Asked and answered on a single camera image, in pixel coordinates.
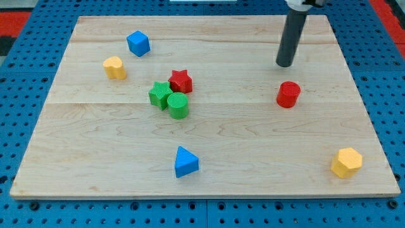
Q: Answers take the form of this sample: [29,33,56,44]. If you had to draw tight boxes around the blue triangle block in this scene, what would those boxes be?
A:
[174,146,199,178]

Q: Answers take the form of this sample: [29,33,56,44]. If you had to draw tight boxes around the blue cube block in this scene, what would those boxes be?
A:
[127,30,151,57]

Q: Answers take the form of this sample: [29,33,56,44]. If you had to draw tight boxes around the red star block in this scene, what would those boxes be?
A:
[168,69,193,94]

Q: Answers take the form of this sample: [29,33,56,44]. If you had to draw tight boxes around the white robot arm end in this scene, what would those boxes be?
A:
[285,0,328,11]

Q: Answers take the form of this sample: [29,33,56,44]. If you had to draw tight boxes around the light wooden board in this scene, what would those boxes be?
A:
[9,15,401,200]

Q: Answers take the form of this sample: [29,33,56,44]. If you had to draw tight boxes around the green star block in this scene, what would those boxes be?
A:
[148,81,173,110]

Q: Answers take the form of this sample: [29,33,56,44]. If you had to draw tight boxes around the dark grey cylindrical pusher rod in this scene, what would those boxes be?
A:
[276,9,308,67]

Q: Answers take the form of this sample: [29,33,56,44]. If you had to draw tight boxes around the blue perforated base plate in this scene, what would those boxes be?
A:
[1,0,404,227]

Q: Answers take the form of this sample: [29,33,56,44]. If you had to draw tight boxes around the green cylinder block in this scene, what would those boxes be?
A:
[167,92,189,119]

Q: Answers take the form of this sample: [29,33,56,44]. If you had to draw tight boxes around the yellow heart block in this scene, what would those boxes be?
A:
[103,56,127,80]

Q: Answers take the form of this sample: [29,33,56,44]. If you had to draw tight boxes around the red cylinder block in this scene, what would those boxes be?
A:
[276,81,301,108]

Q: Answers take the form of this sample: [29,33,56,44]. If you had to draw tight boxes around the yellow hexagon block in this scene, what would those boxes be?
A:
[330,148,363,179]

